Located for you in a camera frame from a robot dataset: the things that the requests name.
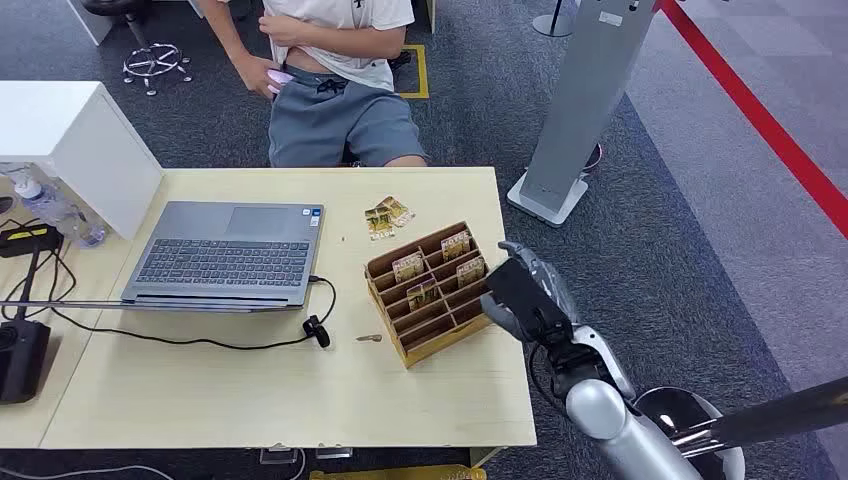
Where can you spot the person's left hand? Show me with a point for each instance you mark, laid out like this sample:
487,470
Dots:
281,30

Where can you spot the person's right hand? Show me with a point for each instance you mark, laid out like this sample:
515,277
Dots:
255,74

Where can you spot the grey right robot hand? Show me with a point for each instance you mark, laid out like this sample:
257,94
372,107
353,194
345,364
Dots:
546,278

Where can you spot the pink phone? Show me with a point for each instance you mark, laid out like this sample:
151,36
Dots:
281,77

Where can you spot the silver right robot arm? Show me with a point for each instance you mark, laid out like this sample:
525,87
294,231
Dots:
609,424

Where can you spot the person's right forearm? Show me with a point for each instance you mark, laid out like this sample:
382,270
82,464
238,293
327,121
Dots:
225,30

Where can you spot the person's left forearm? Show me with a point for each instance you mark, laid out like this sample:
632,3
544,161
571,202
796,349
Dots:
358,41

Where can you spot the gold hotel card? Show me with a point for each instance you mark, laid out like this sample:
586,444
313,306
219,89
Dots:
379,224
422,294
471,272
408,267
456,246
399,210

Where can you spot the person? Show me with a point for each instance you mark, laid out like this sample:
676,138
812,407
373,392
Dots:
344,126

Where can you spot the wooden slotted card holder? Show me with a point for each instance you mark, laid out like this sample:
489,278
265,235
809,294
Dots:
434,348

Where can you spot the black stool with chrome base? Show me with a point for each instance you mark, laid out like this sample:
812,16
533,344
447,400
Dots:
154,62

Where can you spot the yellow floor marking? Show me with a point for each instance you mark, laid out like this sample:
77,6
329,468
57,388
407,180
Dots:
424,73

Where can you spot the white furniture panel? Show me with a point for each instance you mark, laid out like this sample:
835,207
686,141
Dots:
93,23

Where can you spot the round glossy black base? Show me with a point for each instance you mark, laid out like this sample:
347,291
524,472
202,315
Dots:
669,404

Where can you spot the grey kiosk stand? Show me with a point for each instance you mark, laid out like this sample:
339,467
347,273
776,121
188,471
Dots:
583,99

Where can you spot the white cabinet box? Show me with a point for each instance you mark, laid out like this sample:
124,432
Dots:
79,132

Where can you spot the small brass key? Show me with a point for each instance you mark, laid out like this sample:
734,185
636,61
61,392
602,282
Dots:
369,338

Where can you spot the pale wooden desk leg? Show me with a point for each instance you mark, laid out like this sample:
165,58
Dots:
485,456

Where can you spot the grey open laptop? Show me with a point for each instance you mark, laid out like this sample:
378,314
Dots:
225,262

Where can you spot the clear plastic water bottle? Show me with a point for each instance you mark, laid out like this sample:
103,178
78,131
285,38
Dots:
56,210

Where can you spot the yellow object under desk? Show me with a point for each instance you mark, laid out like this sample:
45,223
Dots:
397,474

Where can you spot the round grey stanchion base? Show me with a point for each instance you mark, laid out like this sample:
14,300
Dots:
553,26

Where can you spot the red floor tape strip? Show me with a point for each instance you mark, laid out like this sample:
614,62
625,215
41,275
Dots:
762,119

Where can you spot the dark metal pole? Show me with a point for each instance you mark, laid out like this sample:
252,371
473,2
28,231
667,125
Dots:
782,414

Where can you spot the black adapter with yellow label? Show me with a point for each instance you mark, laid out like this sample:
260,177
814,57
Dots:
30,240

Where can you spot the black box device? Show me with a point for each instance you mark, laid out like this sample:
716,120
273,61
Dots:
20,361

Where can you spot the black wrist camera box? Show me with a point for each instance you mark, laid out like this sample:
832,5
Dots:
523,295

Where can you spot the clear desk bracket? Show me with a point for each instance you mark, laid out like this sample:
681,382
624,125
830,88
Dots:
278,456
333,453

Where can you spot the thin black post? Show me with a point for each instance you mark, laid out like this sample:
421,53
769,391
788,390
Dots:
29,281

